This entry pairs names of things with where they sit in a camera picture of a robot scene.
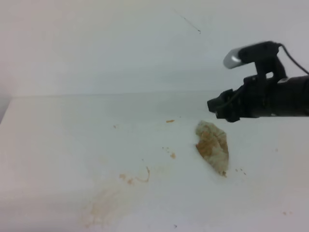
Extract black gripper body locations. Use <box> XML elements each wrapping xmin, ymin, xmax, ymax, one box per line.
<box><xmin>216</xmin><ymin>76</ymin><xmax>278</xmax><ymax>122</ymax></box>

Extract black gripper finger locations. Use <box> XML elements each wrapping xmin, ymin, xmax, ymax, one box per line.
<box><xmin>207</xmin><ymin>96</ymin><xmax>225</xmax><ymax>113</ymax></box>

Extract stained green rag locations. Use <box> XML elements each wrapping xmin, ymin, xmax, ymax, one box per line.
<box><xmin>195</xmin><ymin>120</ymin><xmax>229</xmax><ymax>177</ymax></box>

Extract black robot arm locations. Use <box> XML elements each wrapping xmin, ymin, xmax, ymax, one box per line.
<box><xmin>207</xmin><ymin>76</ymin><xmax>309</xmax><ymax>123</ymax></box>

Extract small coffee droplets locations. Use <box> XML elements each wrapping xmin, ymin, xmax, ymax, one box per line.
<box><xmin>162</xmin><ymin>147</ymin><xmax>176</xmax><ymax>159</ymax></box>

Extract brown coffee puddle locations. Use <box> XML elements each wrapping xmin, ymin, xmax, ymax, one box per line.
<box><xmin>82</xmin><ymin>166</ymin><xmax>151</xmax><ymax>230</ymax></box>

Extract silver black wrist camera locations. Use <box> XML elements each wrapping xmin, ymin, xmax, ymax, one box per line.
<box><xmin>223</xmin><ymin>41</ymin><xmax>287</xmax><ymax>81</ymax></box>

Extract black camera cable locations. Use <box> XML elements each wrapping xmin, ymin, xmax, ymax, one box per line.
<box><xmin>277</xmin><ymin>43</ymin><xmax>309</xmax><ymax>74</ymax></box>

